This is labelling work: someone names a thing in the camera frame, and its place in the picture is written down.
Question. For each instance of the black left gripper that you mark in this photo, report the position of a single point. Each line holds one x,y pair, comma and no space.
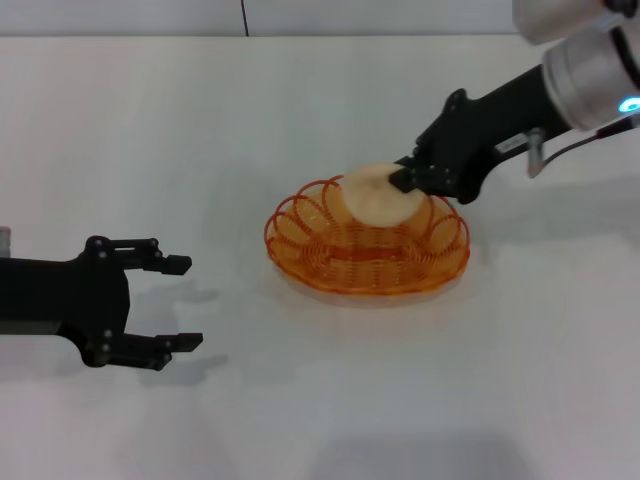
65,295

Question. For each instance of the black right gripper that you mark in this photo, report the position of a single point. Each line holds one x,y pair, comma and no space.
475,135

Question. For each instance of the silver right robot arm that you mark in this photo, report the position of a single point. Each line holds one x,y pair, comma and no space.
580,75

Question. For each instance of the pale round bun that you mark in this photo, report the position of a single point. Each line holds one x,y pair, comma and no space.
370,200

